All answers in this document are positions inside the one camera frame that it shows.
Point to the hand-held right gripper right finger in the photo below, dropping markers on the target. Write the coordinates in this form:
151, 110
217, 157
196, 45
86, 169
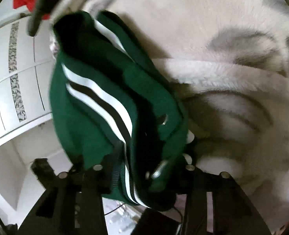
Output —
195, 183

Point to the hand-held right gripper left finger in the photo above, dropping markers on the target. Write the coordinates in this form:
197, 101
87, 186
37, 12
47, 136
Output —
95, 183

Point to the green and white varsity jacket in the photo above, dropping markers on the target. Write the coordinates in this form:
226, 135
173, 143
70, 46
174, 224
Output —
85, 127

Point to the white grey fuzzy blanket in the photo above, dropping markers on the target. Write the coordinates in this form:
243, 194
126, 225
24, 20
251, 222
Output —
232, 102

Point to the white wardrobe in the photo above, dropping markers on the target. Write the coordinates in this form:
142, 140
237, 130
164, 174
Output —
2, 78

